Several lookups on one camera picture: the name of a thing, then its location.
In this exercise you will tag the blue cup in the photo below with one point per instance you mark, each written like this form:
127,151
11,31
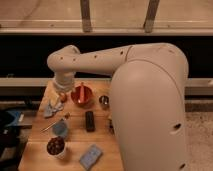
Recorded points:
60,129

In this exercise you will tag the metal fork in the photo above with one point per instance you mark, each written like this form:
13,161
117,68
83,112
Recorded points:
64,118

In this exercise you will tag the red bowl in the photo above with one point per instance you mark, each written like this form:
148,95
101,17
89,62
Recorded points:
75,95

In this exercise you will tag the small metal cup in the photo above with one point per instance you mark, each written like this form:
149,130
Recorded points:
104,101

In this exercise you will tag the blue sponge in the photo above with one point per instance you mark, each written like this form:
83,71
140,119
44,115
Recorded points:
90,157

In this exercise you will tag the white cup with dark contents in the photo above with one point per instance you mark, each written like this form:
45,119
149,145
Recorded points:
56,147

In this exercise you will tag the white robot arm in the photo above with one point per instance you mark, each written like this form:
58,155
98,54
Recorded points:
146,99

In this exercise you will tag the black rectangular block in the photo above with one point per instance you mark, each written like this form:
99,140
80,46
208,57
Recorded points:
90,124

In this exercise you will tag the orange utensil in bowl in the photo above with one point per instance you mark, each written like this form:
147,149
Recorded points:
81,99

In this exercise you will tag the dark blue chair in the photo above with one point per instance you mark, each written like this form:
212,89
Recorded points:
10,141

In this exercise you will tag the grey blue cloth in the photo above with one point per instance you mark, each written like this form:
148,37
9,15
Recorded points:
50,110

